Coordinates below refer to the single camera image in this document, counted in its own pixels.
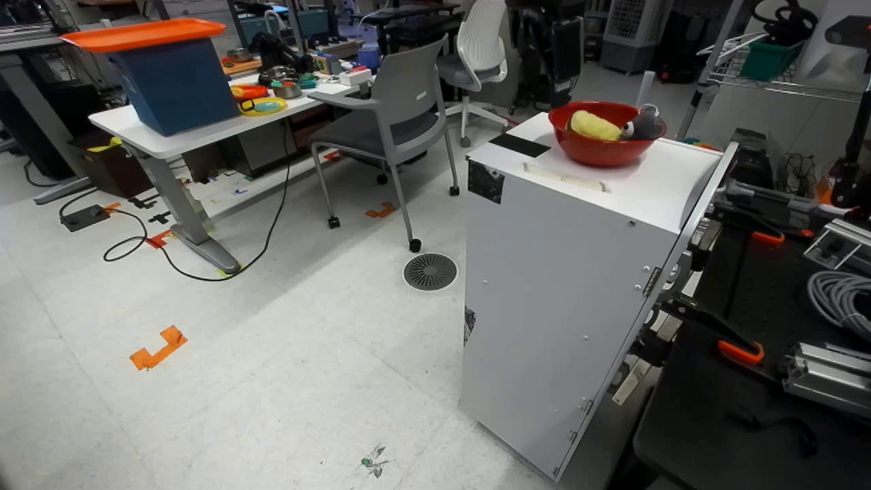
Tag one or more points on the red plastic bowl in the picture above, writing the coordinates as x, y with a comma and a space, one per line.
590, 151

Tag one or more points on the grey bear plush toy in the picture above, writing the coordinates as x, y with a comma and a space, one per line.
645, 127

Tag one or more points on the white toy fridge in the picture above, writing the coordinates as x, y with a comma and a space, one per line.
562, 268

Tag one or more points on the grey office chair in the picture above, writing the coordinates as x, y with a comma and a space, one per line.
394, 123

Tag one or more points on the white office chair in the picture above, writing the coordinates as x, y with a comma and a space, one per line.
477, 60

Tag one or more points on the white office desk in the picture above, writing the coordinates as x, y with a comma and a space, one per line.
156, 154

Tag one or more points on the orange floor tape marker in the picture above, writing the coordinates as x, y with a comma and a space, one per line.
151, 358

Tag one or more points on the blue bin orange lid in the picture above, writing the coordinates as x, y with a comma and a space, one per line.
167, 68

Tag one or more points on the orange handled black clamp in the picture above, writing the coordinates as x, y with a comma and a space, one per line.
729, 341

